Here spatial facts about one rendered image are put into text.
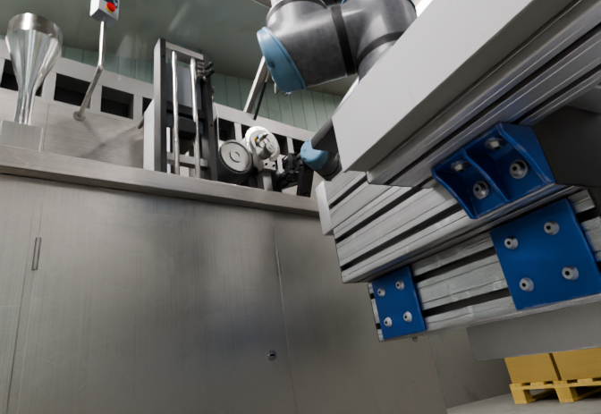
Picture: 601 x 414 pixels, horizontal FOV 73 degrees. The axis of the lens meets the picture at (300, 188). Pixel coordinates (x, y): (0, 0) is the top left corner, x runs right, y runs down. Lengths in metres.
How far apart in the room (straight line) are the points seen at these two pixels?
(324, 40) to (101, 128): 1.13
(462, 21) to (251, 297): 0.74
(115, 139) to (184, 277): 0.89
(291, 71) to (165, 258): 0.44
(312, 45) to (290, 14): 0.07
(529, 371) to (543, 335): 3.35
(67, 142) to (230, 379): 1.03
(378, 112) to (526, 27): 0.14
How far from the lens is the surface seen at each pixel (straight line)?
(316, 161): 1.08
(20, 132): 1.28
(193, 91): 1.30
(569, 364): 3.78
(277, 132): 2.08
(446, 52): 0.33
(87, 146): 1.61
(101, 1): 1.58
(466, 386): 4.40
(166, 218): 0.89
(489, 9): 0.32
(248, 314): 0.92
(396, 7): 0.70
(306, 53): 0.69
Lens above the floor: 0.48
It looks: 24 degrees up
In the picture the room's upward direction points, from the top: 9 degrees counter-clockwise
